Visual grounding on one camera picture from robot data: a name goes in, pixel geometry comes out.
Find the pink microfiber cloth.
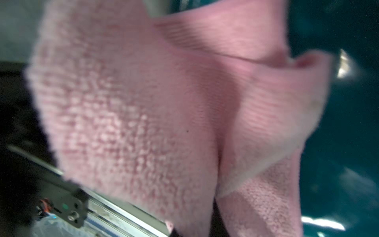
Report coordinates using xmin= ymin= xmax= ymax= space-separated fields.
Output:
xmin=27 ymin=1 xmax=333 ymax=237

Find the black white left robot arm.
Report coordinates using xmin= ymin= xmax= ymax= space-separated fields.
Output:
xmin=1 ymin=61 xmax=56 ymax=237

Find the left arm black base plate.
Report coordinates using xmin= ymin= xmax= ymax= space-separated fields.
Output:
xmin=6 ymin=145 xmax=89 ymax=229

